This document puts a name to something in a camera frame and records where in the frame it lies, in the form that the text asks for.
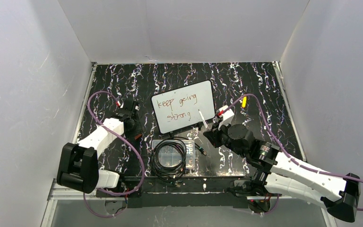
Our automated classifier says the red whiteboard marker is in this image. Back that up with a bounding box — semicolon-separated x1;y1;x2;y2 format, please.
198;109;208;129

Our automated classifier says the small white whiteboard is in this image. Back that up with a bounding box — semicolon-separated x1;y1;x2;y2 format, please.
151;80;216;134

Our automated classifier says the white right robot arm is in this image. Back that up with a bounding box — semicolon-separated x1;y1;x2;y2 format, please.
203;124;360;223

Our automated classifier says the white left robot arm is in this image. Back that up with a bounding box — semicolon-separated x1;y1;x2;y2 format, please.
57;100;143;193

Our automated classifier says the clear plastic parts box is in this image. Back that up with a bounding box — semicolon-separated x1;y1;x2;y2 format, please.
151;139;196;170

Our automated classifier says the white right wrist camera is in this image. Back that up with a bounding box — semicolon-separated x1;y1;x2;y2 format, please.
216;105;234;130

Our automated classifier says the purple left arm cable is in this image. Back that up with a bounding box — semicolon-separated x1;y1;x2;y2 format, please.
83;91;146;218

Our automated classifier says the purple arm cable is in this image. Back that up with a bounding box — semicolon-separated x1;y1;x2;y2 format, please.
83;91;146;218
220;93;363;211

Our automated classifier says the coiled black cable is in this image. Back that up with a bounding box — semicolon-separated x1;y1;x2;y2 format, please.
147;137;207;187

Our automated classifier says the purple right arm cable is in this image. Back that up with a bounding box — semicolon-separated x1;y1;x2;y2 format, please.
220;93;363;211

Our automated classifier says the aluminium front rail frame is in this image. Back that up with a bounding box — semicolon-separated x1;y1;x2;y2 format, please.
47;177;329;201

